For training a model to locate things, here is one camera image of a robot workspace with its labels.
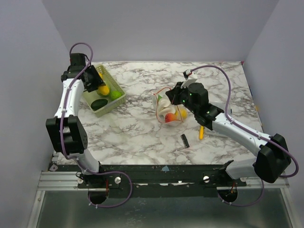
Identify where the aluminium extrusion rail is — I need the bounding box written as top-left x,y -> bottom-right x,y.
37,171 -> 290,191

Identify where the peach toy fruit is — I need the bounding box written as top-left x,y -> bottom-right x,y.
165,113 -> 177,123

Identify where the white toy garlic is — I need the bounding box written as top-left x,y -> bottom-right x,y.
157,97 -> 176,117

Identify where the clear zip top bag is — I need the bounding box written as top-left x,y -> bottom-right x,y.
151,87 -> 188,126

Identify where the clear plastic screw box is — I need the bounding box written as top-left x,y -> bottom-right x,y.
205,101 -> 232,138

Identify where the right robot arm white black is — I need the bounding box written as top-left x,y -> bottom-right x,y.
165,82 -> 291,186

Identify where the yellow handle screwdriver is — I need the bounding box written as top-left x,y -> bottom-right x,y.
199,126 -> 204,140

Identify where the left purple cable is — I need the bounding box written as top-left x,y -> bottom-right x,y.
59,42 -> 133,209

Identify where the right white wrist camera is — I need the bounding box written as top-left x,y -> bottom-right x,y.
181,69 -> 198,88

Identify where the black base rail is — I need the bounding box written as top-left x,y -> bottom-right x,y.
77,165 -> 246,199

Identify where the black bit holder strip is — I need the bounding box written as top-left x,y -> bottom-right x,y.
181,134 -> 190,148

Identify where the yellow toy lemon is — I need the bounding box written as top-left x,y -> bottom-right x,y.
175,108 -> 188,121

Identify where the small yellow toy pepper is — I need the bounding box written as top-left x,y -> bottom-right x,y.
97,85 -> 111,96

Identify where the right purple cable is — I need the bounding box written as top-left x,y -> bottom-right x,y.
190,65 -> 299,208

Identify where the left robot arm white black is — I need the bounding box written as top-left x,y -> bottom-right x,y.
46,53 -> 105,188

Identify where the green plastic basket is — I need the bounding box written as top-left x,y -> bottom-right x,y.
82,64 -> 126,117

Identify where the purple cable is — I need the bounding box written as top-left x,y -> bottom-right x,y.
59,42 -> 133,209
190,65 -> 299,208

